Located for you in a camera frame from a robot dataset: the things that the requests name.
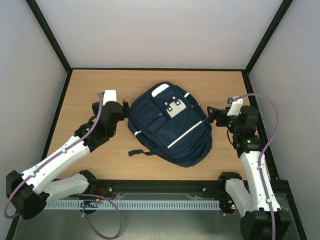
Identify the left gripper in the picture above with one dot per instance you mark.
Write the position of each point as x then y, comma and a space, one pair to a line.
125, 113

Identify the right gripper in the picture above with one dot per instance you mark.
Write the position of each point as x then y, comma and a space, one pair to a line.
216, 117

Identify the navy blue backpack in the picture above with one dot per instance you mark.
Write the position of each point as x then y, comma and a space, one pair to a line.
168, 121

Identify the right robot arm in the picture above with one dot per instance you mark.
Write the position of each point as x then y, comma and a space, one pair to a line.
261, 215

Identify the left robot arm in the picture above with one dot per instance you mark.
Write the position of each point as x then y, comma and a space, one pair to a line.
31, 190

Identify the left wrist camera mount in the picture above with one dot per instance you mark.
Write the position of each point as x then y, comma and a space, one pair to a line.
109, 95

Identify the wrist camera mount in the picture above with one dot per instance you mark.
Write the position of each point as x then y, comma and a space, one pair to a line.
235, 106
109, 95

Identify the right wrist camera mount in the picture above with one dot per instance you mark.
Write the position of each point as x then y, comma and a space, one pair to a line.
235, 106

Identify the black aluminium frame rail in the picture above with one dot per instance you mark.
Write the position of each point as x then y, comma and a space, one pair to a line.
203, 188

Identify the grey slotted cable duct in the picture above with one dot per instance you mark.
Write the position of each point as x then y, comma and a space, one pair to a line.
152, 205

